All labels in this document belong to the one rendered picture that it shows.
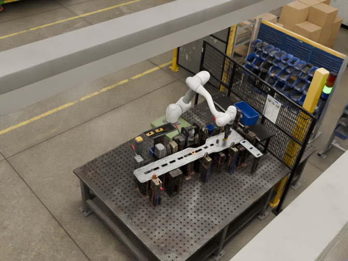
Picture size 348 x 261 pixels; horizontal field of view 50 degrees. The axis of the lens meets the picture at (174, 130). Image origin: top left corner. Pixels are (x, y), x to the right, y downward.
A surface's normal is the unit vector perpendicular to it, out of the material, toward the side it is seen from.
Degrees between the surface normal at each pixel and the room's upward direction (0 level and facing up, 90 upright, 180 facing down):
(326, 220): 0
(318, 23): 90
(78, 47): 0
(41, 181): 0
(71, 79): 90
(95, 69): 90
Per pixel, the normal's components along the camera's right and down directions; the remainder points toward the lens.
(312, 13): -0.77, 0.36
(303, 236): 0.07, -0.76
